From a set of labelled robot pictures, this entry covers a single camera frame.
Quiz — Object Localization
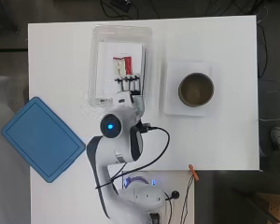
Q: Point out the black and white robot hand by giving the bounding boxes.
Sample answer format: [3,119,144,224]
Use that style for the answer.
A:
[111,73,147,119]

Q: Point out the small red white packet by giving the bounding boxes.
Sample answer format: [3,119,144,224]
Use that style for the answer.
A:
[112,56,133,77]

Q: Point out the blue plastic lid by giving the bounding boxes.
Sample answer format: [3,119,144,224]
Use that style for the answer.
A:
[1,96,87,184]

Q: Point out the white flat box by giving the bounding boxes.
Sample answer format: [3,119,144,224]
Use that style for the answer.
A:
[160,59,214,118]

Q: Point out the clear plastic box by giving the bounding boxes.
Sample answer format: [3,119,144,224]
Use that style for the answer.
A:
[87,24,154,108]

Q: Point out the brown round tub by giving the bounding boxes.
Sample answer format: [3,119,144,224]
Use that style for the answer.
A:
[177,72,216,108]

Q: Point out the black power adapter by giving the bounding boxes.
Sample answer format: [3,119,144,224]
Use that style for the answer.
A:
[109,0,133,14]

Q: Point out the orange clamp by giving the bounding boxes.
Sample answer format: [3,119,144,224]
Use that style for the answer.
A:
[188,163,201,182]

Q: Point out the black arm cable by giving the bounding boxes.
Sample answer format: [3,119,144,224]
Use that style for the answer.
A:
[94,123,172,191]

